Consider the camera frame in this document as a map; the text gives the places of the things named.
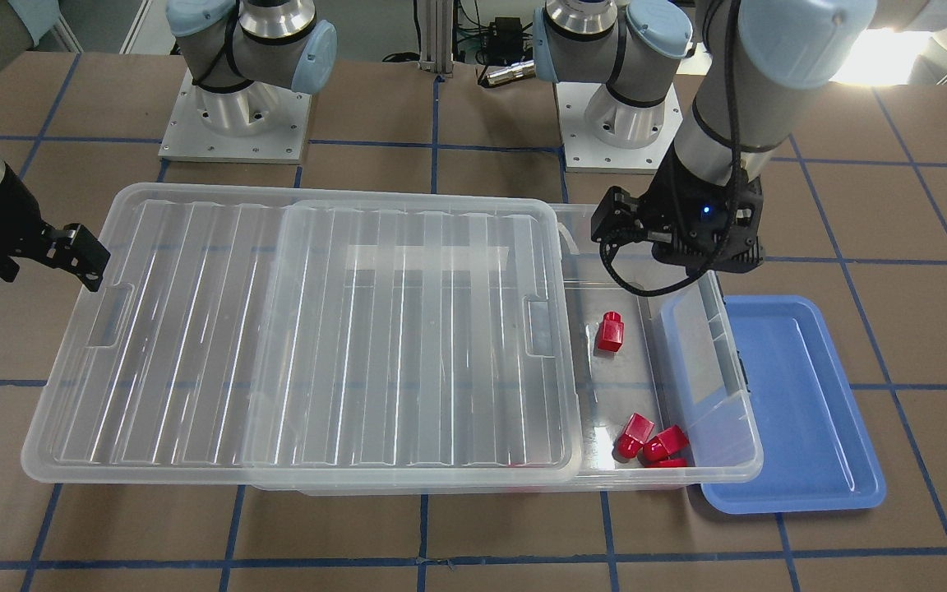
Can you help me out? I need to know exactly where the clear plastic box lid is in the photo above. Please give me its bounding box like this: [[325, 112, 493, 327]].
[[21, 183, 582, 493]]

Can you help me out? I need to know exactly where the blue plastic tray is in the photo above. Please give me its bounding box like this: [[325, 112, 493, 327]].
[[661, 295, 887, 516]]

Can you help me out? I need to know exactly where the silver robot arm near tray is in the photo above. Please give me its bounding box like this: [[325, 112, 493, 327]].
[[531, 1, 947, 277]]

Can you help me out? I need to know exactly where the black gripper near tray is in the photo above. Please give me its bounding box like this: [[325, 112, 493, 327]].
[[590, 149, 765, 274]]

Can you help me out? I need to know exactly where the red block single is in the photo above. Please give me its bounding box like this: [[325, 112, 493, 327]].
[[594, 311, 626, 354]]

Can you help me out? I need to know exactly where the clear plastic storage box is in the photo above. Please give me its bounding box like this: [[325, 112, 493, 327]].
[[240, 195, 763, 495]]

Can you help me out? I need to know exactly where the red block front of cluster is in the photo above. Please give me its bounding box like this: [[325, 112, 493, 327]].
[[645, 457, 688, 469]]

